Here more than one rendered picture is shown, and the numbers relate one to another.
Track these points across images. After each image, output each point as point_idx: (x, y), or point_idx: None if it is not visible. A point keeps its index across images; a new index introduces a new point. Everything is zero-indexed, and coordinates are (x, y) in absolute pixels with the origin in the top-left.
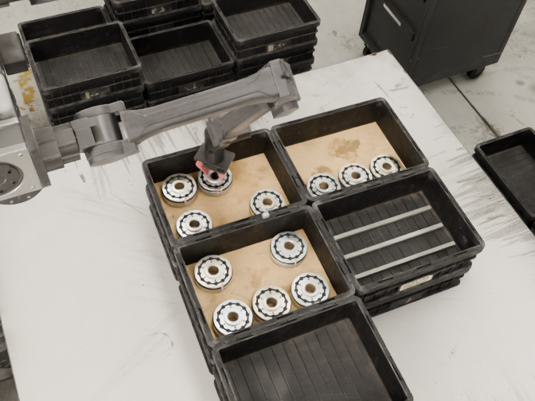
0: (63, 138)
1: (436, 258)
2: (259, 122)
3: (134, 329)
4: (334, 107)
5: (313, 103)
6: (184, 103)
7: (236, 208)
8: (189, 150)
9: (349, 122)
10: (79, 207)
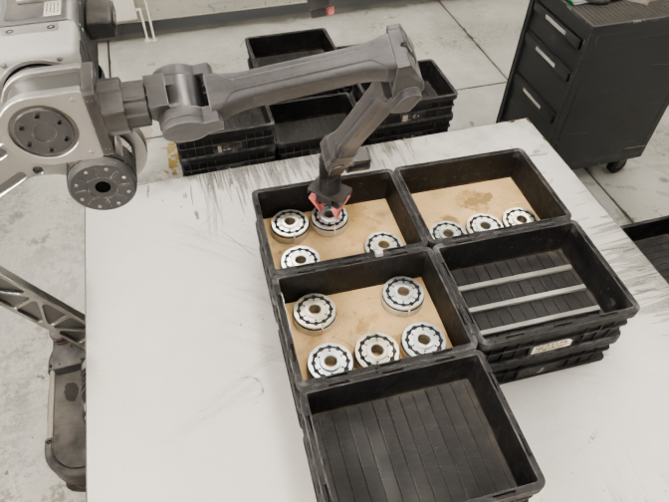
0: (129, 93)
1: None
2: None
3: (224, 371)
4: None
5: None
6: (280, 69)
7: (349, 250)
8: (304, 183)
9: (481, 174)
10: (187, 241)
